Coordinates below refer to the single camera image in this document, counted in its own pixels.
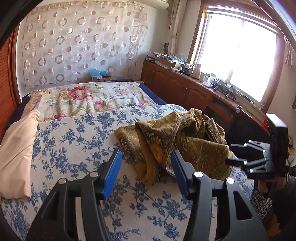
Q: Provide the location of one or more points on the red-brown wooden wardrobe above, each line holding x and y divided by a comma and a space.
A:
9, 93

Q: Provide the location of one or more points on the golden brown patterned shirt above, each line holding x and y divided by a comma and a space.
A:
200, 141

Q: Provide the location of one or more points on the blue tissue box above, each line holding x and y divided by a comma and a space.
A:
99, 76

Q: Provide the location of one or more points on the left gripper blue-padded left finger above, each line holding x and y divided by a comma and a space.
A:
56, 219

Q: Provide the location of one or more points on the white wall air conditioner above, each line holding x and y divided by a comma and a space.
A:
158, 4

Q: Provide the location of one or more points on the floral pink rose quilt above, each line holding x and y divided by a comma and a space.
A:
87, 99

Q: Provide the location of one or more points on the cardboard box with clutter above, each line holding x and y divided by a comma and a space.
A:
164, 60

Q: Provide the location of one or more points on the brown wooden sideboard cabinet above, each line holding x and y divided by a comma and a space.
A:
239, 124

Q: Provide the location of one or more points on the window with wooden frame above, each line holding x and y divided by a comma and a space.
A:
239, 43

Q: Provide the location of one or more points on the circle patterned sheer curtain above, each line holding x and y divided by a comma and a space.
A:
62, 43

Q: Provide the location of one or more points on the tied beige window curtain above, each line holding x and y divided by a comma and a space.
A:
177, 14

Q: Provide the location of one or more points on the white plastic jug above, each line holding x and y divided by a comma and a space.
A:
196, 71

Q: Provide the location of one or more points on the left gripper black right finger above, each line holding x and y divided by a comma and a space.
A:
236, 218

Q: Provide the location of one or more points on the beige pink pillow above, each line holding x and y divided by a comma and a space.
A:
16, 157

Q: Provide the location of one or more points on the blue floral white blanket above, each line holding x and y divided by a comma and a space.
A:
75, 146

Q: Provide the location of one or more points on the person's right hand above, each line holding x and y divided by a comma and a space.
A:
269, 186

